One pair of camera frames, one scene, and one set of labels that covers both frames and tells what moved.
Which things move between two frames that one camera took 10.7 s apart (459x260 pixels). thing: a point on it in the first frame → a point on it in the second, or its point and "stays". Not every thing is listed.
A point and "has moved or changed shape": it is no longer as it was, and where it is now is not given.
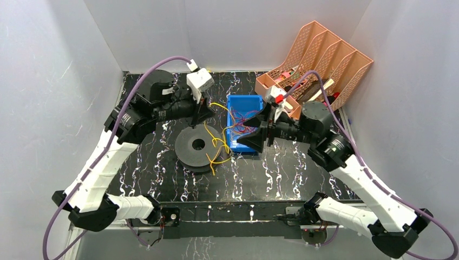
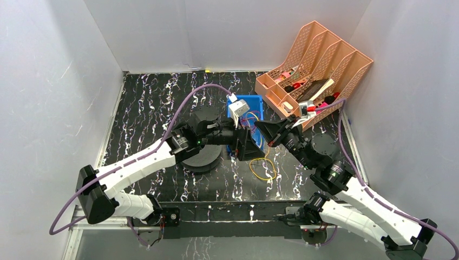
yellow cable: x=215 y=138 has moved or changed shape
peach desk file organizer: x=320 y=68 stays
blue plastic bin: x=241 y=108 stays
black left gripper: x=197 y=109 → x=236 y=142
